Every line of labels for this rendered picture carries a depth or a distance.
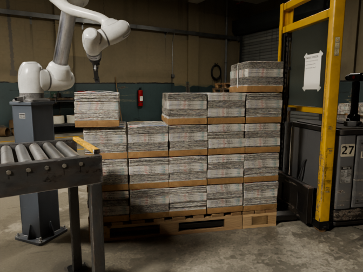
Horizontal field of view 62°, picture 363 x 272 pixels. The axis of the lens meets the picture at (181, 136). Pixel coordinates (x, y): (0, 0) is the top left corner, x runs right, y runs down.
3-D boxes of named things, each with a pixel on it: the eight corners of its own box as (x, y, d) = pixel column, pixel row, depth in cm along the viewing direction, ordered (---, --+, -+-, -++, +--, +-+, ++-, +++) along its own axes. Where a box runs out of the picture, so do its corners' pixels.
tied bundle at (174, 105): (161, 120, 251) (160, 92, 247) (195, 120, 256) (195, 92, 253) (167, 125, 214) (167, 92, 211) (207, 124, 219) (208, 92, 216)
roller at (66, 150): (59, 151, 169) (66, 144, 170) (78, 169, 129) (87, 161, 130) (53, 144, 167) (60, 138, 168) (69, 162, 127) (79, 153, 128)
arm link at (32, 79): (14, 93, 211) (12, 61, 208) (40, 93, 225) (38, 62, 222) (25, 93, 201) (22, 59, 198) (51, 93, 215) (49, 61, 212)
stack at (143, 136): (93, 221, 252) (88, 121, 240) (226, 210, 274) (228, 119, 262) (88, 243, 215) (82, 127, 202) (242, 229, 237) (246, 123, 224)
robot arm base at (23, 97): (6, 101, 205) (5, 93, 204) (33, 101, 225) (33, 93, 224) (25, 102, 198) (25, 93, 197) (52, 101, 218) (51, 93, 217)
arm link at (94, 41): (89, 60, 174) (109, 51, 178) (86, 43, 159) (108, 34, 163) (80, 46, 176) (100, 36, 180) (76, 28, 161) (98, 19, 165)
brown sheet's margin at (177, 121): (161, 119, 251) (161, 114, 250) (195, 119, 256) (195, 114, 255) (167, 124, 214) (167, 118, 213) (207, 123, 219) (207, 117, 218)
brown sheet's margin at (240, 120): (195, 119, 256) (195, 114, 255) (227, 118, 261) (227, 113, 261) (207, 123, 219) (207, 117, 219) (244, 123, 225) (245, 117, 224)
